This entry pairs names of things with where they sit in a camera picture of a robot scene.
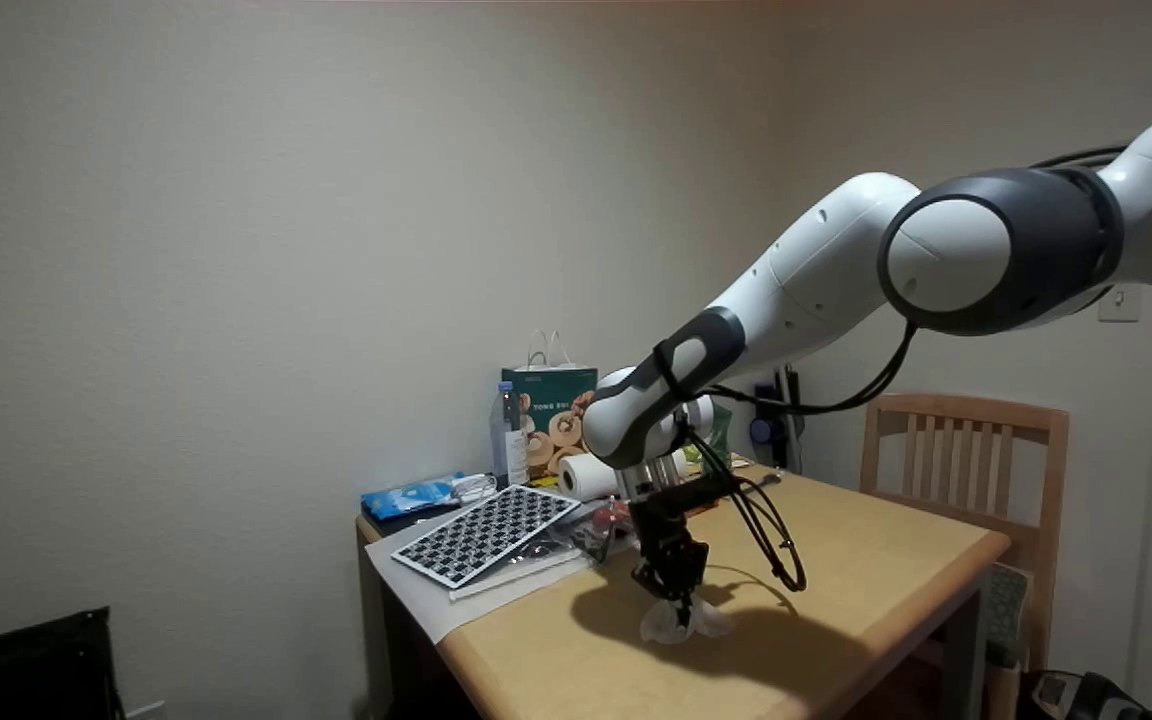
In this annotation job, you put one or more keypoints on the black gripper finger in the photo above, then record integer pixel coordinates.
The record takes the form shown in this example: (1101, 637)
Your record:
(648, 585)
(680, 607)

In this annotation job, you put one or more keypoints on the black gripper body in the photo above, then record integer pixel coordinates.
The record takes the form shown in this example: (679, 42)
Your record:
(670, 552)

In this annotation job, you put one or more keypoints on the white cloth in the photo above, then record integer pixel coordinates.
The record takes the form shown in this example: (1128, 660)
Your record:
(662, 631)

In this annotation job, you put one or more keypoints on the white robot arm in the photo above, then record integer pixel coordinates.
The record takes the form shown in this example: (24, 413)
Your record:
(965, 258)

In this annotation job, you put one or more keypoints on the red snack packet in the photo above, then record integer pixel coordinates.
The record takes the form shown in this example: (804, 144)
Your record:
(600, 533)

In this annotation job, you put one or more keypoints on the white paper towel roll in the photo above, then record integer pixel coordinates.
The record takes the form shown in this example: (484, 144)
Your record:
(591, 476)

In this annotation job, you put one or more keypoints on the black white checkerboard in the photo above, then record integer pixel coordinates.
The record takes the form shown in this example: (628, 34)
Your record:
(474, 543)

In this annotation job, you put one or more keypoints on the green donut gift bag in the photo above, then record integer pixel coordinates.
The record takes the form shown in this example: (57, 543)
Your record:
(555, 407)

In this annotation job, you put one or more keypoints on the clear plastic water bottle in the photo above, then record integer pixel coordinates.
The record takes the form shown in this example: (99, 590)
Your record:
(513, 437)

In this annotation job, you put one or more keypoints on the blue plastic packet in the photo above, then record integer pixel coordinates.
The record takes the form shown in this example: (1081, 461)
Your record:
(410, 503)

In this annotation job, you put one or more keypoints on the wooden chair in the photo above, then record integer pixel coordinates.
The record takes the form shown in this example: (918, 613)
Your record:
(997, 467)

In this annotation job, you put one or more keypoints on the black folding cart crate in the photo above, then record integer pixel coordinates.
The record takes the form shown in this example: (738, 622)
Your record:
(62, 670)

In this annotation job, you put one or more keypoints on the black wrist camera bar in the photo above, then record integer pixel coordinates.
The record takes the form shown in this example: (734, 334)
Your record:
(692, 492)

